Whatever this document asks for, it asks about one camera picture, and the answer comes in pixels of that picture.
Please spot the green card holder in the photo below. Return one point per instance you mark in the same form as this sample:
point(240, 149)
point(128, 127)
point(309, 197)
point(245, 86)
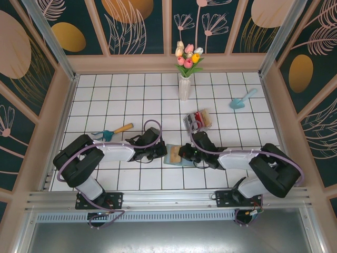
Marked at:
point(167, 159)

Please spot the clear acrylic card box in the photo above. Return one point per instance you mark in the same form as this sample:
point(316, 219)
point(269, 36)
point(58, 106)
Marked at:
point(188, 122)

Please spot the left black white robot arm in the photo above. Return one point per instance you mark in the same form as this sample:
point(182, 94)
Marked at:
point(113, 153)

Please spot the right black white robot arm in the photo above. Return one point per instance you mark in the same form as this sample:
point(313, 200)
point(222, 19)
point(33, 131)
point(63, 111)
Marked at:
point(237, 158)

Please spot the red credit card stack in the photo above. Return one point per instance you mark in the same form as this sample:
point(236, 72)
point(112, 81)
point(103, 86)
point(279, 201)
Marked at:
point(199, 118)

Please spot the gold credit card stack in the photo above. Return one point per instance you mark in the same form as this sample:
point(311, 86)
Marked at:
point(206, 118)

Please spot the light blue trowel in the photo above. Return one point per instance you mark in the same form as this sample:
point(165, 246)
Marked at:
point(237, 104)

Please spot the white ribbed vase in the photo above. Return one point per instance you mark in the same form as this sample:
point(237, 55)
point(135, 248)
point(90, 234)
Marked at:
point(184, 89)

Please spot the artificial tulip bouquet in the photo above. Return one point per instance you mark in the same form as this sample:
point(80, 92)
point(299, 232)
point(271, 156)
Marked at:
point(188, 59)

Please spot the aluminium rail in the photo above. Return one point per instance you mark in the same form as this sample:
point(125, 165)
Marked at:
point(168, 197)

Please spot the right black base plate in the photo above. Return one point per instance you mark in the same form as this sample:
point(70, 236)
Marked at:
point(223, 199)

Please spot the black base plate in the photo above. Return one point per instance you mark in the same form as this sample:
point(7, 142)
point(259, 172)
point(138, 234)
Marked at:
point(223, 199)
point(113, 199)

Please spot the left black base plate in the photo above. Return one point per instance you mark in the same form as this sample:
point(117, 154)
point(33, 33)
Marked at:
point(113, 199)

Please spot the aluminium corner post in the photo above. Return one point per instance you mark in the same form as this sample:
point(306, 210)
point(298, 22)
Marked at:
point(50, 39)
point(283, 37)

